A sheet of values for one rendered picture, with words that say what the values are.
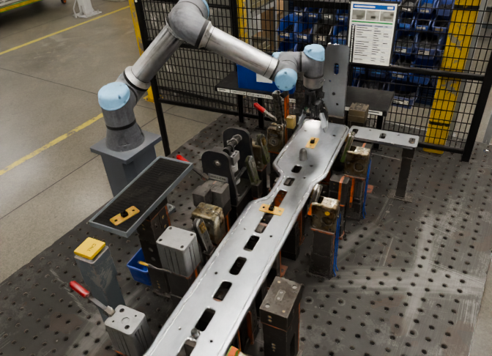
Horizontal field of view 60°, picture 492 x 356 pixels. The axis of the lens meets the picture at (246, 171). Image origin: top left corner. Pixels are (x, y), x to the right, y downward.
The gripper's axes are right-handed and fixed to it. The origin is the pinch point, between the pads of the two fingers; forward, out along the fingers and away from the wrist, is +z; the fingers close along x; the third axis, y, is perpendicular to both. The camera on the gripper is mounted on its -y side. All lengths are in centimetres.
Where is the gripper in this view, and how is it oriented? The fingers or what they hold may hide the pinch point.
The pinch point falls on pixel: (312, 127)
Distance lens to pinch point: 182.2
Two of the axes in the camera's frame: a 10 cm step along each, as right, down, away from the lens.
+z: 0.6, 8.1, 5.9
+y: -4.2, 5.5, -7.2
